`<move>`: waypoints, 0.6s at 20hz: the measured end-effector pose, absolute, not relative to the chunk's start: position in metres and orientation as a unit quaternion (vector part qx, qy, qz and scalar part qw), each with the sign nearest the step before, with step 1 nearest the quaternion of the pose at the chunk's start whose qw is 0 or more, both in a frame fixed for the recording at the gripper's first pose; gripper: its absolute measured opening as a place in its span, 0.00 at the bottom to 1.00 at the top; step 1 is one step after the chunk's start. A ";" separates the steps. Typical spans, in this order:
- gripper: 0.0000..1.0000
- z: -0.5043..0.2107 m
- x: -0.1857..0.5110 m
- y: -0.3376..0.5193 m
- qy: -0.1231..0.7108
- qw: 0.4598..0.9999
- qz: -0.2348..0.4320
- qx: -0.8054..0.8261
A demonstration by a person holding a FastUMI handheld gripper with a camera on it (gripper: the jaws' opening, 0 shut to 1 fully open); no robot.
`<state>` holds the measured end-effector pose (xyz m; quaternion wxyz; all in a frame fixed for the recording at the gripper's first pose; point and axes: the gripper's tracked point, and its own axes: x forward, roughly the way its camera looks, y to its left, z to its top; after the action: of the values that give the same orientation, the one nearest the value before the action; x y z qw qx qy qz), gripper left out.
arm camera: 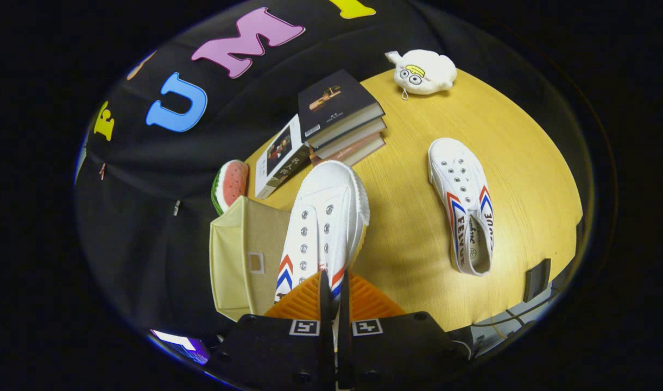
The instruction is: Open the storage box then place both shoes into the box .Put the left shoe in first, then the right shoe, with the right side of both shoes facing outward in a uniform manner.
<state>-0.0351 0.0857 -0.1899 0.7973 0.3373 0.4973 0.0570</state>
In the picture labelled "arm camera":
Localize brown spine book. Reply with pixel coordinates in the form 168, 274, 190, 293
310, 117, 387, 160

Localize white portrait cover book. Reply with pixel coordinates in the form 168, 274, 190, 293
254, 114, 312, 200

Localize black cover book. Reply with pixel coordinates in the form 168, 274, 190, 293
298, 69, 385, 150

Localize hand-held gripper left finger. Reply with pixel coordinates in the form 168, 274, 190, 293
209, 270, 334, 391

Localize white plush toy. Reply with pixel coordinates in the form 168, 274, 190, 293
385, 49, 458, 100

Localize computer monitor screen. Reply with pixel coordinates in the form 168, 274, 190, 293
149, 328, 210, 365

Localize white canvas shoe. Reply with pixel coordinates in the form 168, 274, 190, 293
274, 160, 371, 348
428, 137, 495, 277

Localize watermelon slice plush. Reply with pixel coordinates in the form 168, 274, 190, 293
211, 160, 250, 216

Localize small black device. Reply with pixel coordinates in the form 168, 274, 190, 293
523, 258, 552, 304

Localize reddish cover book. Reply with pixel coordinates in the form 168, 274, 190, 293
315, 133, 387, 167

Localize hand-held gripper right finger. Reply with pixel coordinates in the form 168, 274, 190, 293
337, 270, 468, 391

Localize black backdrop cloth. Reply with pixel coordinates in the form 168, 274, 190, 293
73, 0, 527, 348

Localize beige fabric storage box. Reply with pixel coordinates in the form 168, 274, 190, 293
209, 195, 292, 322

